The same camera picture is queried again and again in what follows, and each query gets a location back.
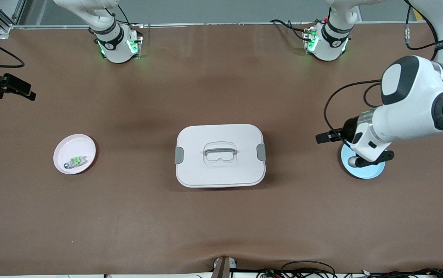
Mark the light blue round plate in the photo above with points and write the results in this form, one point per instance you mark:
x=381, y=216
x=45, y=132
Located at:
x=368, y=172

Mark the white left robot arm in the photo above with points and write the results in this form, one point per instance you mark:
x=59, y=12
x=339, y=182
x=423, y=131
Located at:
x=410, y=104

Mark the pink round plate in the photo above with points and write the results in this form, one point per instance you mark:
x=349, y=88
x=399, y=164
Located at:
x=78, y=146

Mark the white lidded container box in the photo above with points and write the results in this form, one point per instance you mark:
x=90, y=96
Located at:
x=236, y=170

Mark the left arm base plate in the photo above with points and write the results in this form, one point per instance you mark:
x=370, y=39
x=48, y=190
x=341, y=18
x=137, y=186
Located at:
x=307, y=36

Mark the silver table edge rail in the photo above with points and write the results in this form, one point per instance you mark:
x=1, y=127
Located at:
x=225, y=24

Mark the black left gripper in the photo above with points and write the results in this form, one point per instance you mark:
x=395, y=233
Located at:
x=348, y=128

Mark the upright aluminium frame post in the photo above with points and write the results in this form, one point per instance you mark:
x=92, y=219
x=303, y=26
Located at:
x=19, y=9

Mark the green and white switch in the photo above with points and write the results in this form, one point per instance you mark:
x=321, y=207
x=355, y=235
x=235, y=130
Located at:
x=75, y=161

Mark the brown table mat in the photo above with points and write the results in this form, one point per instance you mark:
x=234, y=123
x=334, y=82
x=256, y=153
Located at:
x=221, y=216

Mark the metal table clamp bracket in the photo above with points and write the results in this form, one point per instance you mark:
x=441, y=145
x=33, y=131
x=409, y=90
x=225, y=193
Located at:
x=221, y=270

